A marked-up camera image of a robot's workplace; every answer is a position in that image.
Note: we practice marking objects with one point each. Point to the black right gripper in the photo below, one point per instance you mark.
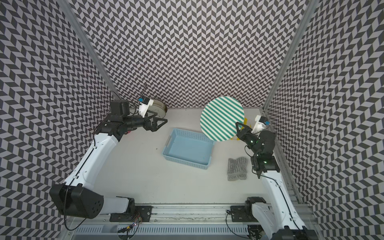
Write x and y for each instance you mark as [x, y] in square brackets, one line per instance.
[242, 134]

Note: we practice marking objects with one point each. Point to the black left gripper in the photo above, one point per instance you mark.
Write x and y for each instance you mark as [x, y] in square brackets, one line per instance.
[154, 127]

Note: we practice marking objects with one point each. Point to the yellow striped round plate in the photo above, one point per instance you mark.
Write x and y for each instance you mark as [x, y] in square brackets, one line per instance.
[235, 137]

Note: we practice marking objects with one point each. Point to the green striped round plate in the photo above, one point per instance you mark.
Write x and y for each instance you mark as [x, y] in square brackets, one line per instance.
[219, 117]

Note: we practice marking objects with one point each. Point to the grey striped fluffy cloth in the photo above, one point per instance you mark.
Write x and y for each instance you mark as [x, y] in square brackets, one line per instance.
[237, 169]

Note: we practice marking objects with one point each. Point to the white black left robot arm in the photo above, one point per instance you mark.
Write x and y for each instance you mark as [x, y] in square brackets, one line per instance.
[75, 197]

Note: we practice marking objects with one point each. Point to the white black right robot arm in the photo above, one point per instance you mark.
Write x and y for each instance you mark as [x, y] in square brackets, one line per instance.
[284, 222]

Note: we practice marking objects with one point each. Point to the silver metal plate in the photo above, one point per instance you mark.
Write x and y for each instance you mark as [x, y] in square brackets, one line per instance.
[159, 107]

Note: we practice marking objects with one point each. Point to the light blue plastic basket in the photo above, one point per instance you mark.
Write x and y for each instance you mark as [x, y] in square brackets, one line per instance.
[189, 148]

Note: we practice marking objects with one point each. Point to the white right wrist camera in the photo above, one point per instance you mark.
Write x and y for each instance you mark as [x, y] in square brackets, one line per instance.
[261, 123]

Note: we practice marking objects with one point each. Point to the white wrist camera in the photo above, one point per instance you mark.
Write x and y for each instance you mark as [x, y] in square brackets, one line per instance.
[144, 105]
[261, 123]

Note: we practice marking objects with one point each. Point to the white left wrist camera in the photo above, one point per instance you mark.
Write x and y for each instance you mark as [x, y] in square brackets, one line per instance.
[144, 105]

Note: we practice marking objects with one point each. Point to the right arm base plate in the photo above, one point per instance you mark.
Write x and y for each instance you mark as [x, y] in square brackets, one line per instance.
[239, 215]

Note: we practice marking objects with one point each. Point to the aluminium front rail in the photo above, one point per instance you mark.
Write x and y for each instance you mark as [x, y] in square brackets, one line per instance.
[189, 214]

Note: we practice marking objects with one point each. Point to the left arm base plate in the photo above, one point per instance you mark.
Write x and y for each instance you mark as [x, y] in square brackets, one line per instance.
[143, 212]

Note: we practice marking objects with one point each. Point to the aluminium corner post left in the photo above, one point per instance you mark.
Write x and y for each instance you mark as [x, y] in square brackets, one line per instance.
[70, 16]

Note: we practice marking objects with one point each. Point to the aluminium corner post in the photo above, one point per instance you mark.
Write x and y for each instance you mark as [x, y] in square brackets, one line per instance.
[70, 16]
[310, 10]

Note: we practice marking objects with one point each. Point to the aluminium corner post right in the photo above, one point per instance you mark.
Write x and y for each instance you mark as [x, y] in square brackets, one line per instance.
[310, 10]

